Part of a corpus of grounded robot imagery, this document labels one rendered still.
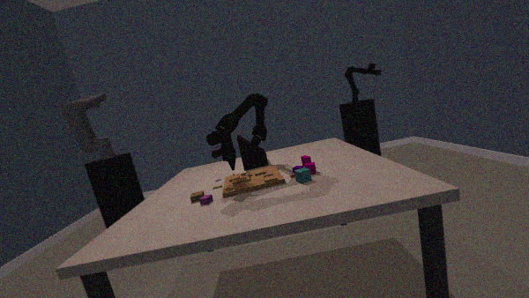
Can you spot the magenta block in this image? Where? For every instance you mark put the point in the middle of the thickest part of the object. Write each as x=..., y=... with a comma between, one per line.
x=305, y=159

